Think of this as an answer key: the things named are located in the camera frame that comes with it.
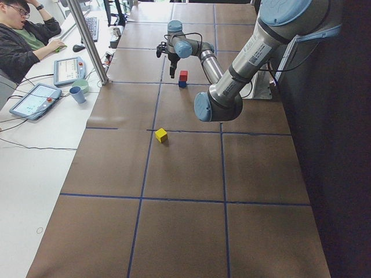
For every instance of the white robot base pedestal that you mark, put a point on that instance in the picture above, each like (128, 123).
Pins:
(262, 82)

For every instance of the blue wooden block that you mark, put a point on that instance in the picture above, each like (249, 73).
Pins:
(182, 84)

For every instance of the black keyboard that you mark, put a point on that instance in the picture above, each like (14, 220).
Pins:
(93, 27)

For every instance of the metal cup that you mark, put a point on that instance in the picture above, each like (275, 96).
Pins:
(116, 32)

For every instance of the yellow wooden block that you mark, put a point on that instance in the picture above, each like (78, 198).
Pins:
(161, 135)

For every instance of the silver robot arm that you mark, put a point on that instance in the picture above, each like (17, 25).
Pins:
(177, 45)
(278, 22)

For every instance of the black computer mouse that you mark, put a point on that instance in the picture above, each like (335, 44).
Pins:
(77, 48)

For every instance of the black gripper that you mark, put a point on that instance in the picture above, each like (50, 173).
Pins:
(173, 59)

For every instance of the blue teach pendant near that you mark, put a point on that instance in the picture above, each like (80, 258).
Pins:
(36, 102)

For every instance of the blue teach pendant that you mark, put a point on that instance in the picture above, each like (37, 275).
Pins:
(36, 102)
(68, 70)

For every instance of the blue teach pendant far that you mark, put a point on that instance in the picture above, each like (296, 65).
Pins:
(68, 70)

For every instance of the blue plastic cup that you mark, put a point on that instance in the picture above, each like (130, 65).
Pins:
(77, 93)

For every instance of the seated person in jacket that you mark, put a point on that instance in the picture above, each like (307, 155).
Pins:
(27, 29)

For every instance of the red wooden block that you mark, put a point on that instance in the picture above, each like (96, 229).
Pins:
(183, 75)

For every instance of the aluminium frame post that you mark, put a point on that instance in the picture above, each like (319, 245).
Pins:
(87, 39)

